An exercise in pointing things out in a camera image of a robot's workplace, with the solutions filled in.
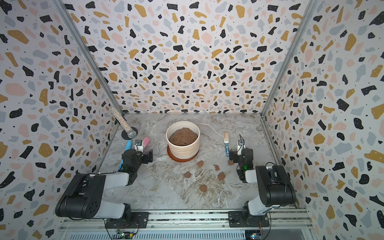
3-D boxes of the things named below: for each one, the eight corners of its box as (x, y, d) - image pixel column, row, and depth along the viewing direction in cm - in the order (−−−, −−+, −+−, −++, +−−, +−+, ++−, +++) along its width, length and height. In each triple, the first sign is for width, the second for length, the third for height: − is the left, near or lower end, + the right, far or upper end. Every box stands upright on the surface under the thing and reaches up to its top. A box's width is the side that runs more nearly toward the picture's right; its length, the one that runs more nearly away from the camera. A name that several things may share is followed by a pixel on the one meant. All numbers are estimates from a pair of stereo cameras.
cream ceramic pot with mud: (168, 161, 97) (163, 146, 84) (172, 136, 110) (168, 120, 97) (199, 161, 97) (199, 146, 84) (199, 136, 110) (199, 120, 97)
